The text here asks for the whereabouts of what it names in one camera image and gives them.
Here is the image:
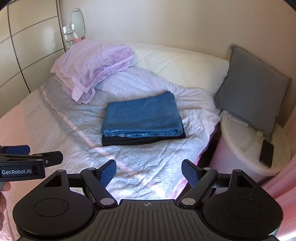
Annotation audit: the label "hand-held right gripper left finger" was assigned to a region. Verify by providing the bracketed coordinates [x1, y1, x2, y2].
[44, 159, 117, 207]

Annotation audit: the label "black folded garment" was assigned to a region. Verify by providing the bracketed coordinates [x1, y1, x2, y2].
[102, 131, 186, 147]

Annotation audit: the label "grey cushion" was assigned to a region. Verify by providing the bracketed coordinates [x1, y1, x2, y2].
[213, 45, 292, 139]

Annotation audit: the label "person's left hand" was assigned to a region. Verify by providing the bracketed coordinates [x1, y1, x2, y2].
[0, 193, 6, 229]

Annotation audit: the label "white wardrobe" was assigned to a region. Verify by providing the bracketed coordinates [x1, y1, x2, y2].
[0, 0, 66, 95]

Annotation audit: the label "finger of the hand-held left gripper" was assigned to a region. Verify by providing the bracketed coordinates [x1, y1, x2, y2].
[0, 145, 30, 155]
[0, 151, 63, 166]

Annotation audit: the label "black phone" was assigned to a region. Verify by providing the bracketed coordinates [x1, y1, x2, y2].
[259, 139, 275, 168]

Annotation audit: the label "white pillow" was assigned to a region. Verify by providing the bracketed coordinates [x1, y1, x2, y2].
[126, 42, 229, 95]

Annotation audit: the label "oval wall mirror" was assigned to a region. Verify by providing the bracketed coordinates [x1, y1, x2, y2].
[70, 8, 86, 40]

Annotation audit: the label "white round bedside table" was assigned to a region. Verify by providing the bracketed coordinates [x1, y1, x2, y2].
[209, 110, 291, 183]

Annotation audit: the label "lilac folded blanket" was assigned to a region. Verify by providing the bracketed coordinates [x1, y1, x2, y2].
[50, 39, 135, 105]

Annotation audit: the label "pink curtain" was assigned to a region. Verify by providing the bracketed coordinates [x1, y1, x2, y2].
[261, 111, 296, 241]

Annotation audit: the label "bed with pink-grey cover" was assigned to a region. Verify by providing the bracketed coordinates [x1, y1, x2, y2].
[0, 67, 221, 240]

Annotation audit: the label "blue denim jeans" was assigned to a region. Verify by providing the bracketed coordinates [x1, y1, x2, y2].
[101, 91, 184, 138]

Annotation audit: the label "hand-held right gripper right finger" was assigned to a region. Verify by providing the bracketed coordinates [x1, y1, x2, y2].
[179, 159, 257, 207]

